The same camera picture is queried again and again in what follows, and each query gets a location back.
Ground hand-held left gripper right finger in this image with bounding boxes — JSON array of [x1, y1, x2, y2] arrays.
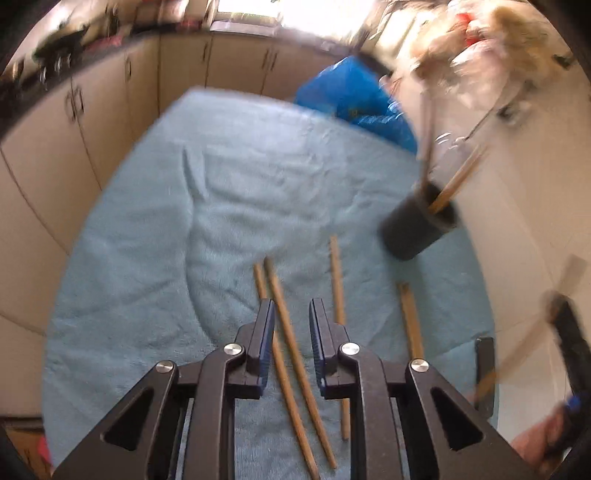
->
[[308, 298, 539, 480]]

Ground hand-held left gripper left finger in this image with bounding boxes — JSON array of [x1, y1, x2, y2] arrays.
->
[[53, 298, 276, 480]]

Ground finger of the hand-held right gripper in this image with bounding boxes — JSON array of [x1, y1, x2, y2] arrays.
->
[[547, 293, 591, 403]]

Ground wooden chopstick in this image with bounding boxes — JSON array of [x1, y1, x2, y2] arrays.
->
[[329, 235, 349, 440], [253, 263, 320, 480], [398, 282, 424, 361], [473, 255, 588, 402], [264, 257, 337, 469]]

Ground dark cylindrical utensil holder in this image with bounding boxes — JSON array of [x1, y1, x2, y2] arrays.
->
[[379, 181, 462, 261]]

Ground person's right hand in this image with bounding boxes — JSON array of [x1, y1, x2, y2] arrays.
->
[[512, 408, 573, 466]]

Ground light blue towel tablecloth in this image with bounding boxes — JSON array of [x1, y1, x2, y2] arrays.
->
[[41, 88, 499, 480]]

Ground clear glass pitcher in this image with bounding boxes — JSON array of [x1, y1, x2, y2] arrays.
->
[[425, 131, 481, 185]]

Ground blue plastic bag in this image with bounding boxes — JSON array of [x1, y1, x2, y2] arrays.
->
[[294, 55, 419, 155]]

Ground beige kitchen base cabinets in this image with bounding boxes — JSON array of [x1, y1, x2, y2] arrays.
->
[[0, 34, 370, 418]]

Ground plastic bag of dried noodles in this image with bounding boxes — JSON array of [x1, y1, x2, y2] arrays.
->
[[485, 4, 571, 93]]

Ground brown paper bag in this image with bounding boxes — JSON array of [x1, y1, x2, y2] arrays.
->
[[406, 18, 462, 79]]

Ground kitchen window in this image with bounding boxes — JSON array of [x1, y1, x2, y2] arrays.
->
[[210, 0, 384, 29]]

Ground red and white plastic bag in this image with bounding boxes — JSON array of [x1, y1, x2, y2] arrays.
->
[[455, 11, 485, 47]]

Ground black kitchen countertop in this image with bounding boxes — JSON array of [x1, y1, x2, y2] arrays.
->
[[0, 23, 384, 139]]

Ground black power cable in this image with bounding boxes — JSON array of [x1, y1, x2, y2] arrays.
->
[[465, 83, 525, 140]]

